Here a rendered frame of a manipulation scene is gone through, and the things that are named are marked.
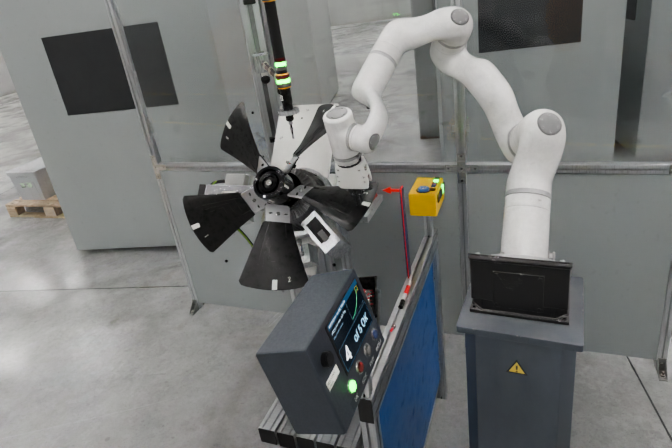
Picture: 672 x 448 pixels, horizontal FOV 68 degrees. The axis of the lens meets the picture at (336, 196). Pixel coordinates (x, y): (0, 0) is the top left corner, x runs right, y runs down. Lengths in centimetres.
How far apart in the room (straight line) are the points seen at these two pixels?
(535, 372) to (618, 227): 107
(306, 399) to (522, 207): 78
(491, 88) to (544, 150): 24
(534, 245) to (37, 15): 356
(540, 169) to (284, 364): 88
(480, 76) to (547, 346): 75
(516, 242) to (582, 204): 97
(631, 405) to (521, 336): 129
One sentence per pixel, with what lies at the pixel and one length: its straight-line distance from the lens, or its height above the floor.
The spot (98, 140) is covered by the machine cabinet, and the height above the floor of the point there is 97.
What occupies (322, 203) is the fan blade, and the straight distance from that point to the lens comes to 162.
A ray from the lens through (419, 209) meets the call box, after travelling 185.
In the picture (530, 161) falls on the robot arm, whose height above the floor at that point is 130.
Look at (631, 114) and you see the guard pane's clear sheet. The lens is 223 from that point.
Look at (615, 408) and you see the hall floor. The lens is 259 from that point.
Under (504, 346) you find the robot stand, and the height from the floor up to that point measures 88.
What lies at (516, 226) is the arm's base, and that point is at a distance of 141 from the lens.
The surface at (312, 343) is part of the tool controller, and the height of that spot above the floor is 125.
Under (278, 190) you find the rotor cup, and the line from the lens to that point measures 167.
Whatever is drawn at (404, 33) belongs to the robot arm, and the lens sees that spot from 156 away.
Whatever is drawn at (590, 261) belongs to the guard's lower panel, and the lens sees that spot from 247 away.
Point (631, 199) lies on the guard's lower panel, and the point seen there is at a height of 85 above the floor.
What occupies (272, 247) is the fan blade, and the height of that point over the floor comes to 103.
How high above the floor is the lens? 181
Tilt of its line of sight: 23 degrees down
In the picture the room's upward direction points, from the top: 8 degrees counter-clockwise
